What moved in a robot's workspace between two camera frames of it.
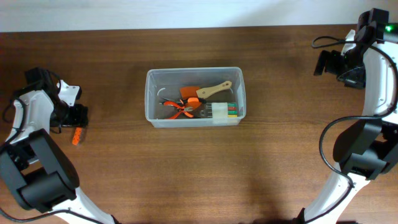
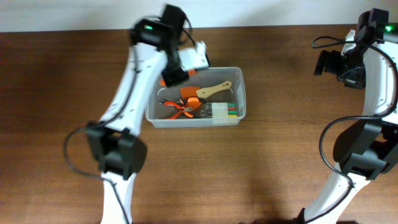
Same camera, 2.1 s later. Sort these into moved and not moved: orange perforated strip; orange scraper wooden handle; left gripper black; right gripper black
Moved: orange perforated strip; left gripper black
Not moved: orange scraper wooden handle; right gripper black
